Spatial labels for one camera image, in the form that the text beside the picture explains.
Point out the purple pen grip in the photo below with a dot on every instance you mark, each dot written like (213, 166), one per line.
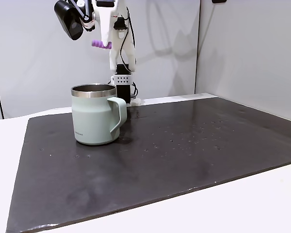
(97, 44)

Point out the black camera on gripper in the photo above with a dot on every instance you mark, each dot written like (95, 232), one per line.
(68, 19)

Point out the pale green steel mug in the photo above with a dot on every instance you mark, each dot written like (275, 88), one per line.
(92, 116)

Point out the black rubber mat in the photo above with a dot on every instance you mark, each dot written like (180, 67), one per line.
(160, 170)

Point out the small black wall fixture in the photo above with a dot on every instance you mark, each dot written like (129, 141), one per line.
(219, 1)

